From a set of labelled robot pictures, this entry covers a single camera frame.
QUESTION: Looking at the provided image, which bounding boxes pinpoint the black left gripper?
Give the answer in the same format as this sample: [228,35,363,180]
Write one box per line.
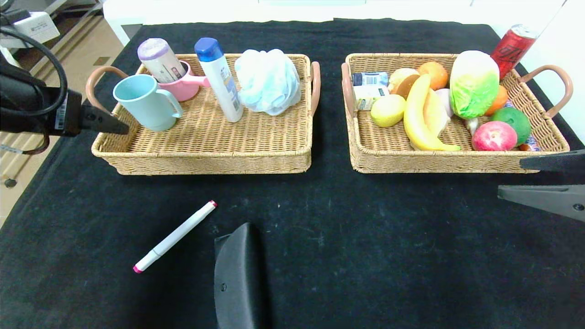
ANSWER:
[31,86,130,137]

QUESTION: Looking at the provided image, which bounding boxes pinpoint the light teal mug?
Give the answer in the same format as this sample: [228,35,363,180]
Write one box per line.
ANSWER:
[113,74,183,132]

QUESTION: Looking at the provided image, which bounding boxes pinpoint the white bottle blue cap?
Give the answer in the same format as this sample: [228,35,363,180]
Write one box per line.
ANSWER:
[194,37,244,123]

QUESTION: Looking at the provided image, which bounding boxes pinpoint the black curved plastic object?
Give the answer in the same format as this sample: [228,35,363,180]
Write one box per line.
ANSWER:
[214,222,268,329]

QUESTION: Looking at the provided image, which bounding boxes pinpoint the yellow lemon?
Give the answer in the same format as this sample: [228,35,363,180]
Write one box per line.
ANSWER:
[371,94,407,127]

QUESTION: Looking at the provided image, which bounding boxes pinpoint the pink round bun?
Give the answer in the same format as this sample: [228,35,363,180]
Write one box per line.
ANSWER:
[388,68,421,100]

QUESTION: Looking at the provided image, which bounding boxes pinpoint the yellow banana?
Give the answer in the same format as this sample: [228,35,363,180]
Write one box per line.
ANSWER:
[404,74,461,152]

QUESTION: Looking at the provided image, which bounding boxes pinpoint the wicker basket with toiletries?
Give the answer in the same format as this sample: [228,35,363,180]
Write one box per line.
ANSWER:
[86,53,321,176]

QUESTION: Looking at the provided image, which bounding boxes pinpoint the wicker basket with food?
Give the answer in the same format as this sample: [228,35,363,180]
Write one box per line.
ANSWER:
[340,53,573,174]

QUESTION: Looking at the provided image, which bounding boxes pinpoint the purple capped bottle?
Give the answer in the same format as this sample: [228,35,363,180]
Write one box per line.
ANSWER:
[137,38,188,84]

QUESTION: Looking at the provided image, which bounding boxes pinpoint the pink plastic cup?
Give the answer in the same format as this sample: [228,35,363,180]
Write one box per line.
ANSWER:
[157,60,213,102]

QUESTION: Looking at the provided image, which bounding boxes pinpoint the wooden rolling rack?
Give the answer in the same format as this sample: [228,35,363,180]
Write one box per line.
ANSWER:
[0,135,62,189]

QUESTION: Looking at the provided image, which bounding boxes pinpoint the grey metal shelf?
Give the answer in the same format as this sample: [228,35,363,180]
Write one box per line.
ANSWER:
[43,0,103,60]

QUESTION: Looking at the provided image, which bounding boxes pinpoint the white marker pink ends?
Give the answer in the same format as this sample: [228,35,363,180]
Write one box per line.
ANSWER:
[133,200,218,274]

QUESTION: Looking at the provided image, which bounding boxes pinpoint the light blue bath loofah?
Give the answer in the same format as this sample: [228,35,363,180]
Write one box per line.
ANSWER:
[234,49,302,116]

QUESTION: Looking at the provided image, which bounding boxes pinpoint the black table cloth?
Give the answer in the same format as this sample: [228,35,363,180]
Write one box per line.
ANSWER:
[0,18,585,329]

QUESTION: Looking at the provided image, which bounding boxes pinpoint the white juice carton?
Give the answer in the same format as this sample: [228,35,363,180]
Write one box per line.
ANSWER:
[353,85,389,111]

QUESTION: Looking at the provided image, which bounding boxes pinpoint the small blue labelled bottle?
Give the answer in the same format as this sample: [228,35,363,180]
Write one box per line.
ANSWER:
[351,72,389,87]

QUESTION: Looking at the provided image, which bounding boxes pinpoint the golden bread loaf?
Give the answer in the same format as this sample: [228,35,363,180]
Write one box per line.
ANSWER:
[423,89,452,138]

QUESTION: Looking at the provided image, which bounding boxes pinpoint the large orange fruit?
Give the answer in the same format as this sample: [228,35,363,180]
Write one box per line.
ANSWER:
[418,62,449,90]

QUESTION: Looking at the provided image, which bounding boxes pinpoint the pale pink onion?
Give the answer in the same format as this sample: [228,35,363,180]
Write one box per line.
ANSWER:
[438,88,454,117]

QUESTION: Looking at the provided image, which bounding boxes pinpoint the green white napa cabbage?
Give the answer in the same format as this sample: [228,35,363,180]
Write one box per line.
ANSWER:
[449,50,500,119]

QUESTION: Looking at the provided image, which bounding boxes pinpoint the red apple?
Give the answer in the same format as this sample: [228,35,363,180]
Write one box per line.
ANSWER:
[471,121,518,152]

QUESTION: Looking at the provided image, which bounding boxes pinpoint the small orange fruit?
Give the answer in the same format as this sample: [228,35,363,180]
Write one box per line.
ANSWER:
[484,85,509,117]

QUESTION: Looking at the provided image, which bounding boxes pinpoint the green round fruit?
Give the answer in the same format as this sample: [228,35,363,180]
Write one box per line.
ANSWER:
[490,106,532,146]

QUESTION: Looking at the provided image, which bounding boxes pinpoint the red soda can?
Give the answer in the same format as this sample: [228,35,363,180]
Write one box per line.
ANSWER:
[490,24,537,77]

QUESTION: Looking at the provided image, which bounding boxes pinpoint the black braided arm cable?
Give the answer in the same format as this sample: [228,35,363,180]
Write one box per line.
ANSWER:
[22,132,52,156]

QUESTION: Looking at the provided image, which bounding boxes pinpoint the black camera cable white label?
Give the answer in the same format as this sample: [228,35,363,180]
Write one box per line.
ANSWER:
[0,25,69,117]

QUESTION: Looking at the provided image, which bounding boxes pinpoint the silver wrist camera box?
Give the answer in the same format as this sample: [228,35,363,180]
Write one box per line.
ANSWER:
[13,11,61,45]

